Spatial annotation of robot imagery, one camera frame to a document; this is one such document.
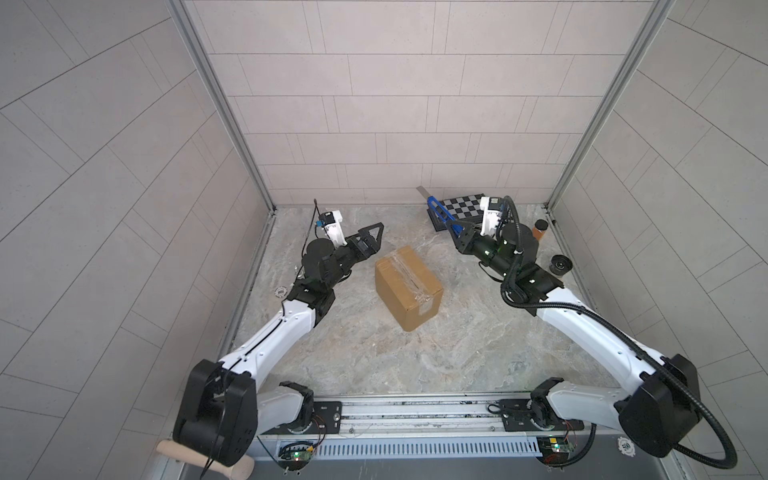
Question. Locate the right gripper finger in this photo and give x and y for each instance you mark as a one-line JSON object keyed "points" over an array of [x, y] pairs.
{"points": [[452, 206], [464, 241]]}

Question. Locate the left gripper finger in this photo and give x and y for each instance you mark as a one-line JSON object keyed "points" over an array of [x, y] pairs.
{"points": [[367, 241], [351, 271]]}

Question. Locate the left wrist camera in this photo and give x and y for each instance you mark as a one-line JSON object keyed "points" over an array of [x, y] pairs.
{"points": [[331, 221]]}

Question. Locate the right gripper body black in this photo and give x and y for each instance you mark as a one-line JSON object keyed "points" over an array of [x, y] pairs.
{"points": [[488, 251]]}

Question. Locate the right green circuit board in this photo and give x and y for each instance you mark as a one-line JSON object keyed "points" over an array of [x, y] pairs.
{"points": [[554, 450]]}

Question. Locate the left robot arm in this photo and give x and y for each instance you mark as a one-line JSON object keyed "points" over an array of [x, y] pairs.
{"points": [[222, 409]]}

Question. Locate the aluminium mounting rail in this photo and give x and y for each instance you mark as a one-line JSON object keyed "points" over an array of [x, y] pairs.
{"points": [[420, 416]]}

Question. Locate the left green circuit board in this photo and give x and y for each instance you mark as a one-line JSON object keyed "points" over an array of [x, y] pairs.
{"points": [[297, 452]]}

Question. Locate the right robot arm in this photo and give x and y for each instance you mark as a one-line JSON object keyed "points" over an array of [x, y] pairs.
{"points": [[658, 402]]}

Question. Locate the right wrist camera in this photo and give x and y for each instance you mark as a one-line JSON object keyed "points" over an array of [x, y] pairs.
{"points": [[492, 209]]}

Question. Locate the orange spice bottle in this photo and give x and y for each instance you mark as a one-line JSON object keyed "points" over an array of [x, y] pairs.
{"points": [[540, 227]]}

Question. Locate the blue utility knife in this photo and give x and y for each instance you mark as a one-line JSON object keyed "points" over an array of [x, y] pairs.
{"points": [[440, 212]]}

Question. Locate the brown cardboard express box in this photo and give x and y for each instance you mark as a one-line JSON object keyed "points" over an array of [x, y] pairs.
{"points": [[409, 289]]}

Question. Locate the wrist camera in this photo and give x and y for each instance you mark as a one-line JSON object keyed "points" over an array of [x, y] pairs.
{"points": [[331, 221], [492, 209]]}

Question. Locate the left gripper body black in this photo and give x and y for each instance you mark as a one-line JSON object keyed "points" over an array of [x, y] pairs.
{"points": [[340, 262]]}

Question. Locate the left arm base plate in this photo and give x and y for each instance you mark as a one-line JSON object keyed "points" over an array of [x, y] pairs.
{"points": [[325, 418]]}

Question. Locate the green circuit board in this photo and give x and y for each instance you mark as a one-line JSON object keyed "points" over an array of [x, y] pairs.
{"points": [[554, 450], [297, 452]]}

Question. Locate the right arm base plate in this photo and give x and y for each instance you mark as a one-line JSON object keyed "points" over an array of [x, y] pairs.
{"points": [[527, 415]]}

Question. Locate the white spice jar black lid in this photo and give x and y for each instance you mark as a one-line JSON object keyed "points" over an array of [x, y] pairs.
{"points": [[560, 265]]}

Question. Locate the white round sticker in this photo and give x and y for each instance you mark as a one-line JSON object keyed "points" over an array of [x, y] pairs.
{"points": [[626, 447]]}

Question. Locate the black white chessboard box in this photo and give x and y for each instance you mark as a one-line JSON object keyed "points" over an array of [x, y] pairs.
{"points": [[470, 211]]}

